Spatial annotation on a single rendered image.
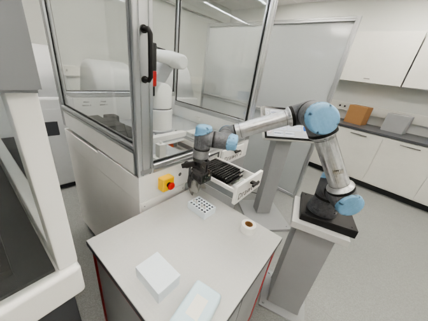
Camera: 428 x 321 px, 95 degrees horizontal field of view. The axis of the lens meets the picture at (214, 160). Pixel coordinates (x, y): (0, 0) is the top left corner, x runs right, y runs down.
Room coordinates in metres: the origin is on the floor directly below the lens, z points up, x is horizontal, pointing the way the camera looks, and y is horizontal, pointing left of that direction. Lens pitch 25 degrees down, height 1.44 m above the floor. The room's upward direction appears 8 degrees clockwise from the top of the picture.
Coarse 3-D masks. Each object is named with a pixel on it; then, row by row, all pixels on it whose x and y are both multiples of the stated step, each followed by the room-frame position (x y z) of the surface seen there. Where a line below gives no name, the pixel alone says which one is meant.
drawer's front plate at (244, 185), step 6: (258, 174) 1.01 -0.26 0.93; (246, 180) 0.91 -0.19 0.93; (240, 186) 0.85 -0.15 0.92; (246, 186) 0.91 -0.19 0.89; (258, 186) 1.05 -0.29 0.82; (234, 192) 0.83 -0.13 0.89; (240, 192) 0.86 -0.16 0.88; (246, 192) 0.93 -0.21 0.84; (234, 198) 0.83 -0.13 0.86; (240, 198) 0.87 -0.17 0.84
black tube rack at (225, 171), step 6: (216, 162) 1.14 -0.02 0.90; (222, 162) 1.15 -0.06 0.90; (210, 168) 1.04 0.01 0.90; (216, 168) 1.06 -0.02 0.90; (222, 168) 1.07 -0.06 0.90; (228, 168) 1.09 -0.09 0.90; (234, 168) 1.09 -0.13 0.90; (216, 174) 0.99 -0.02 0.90; (222, 174) 1.00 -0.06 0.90; (228, 174) 1.00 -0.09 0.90; (222, 180) 0.98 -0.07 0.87; (234, 180) 1.00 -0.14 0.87
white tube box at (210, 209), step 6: (198, 198) 0.88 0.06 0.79; (192, 204) 0.82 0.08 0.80; (198, 204) 0.83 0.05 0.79; (204, 204) 0.83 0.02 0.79; (210, 204) 0.84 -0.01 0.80; (192, 210) 0.81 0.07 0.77; (198, 210) 0.78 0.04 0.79; (204, 210) 0.78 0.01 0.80; (210, 210) 0.79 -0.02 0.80; (204, 216) 0.76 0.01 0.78
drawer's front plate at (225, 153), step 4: (240, 144) 1.48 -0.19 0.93; (244, 144) 1.50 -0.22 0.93; (236, 148) 1.41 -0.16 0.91; (240, 148) 1.46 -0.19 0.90; (224, 152) 1.28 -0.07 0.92; (228, 152) 1.32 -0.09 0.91; (232, 152) 1.37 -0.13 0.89; (240, 152) 1.47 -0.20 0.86; (224, 156) 1.29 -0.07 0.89; (228, 156) 1.33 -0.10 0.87; (236, 156) 1.43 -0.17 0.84; (240, 156) 1.48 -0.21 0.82; (228, 160) 1.34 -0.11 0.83
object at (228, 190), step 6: (228, 162) 1.17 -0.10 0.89; (240, 168) 1.12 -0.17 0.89; (246, 174) 1.09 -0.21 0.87; (252, 174) 1.07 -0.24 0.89; (210, 180) 0.95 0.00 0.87; (216, 180) 0.93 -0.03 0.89; (210, 186) 0.94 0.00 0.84; (216, 186) 0.92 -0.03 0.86; (222, 186) 0.90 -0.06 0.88; (228, 186) 0.88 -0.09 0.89; (222, 192) 0.89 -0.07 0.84; (228, 192) 0.87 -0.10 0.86
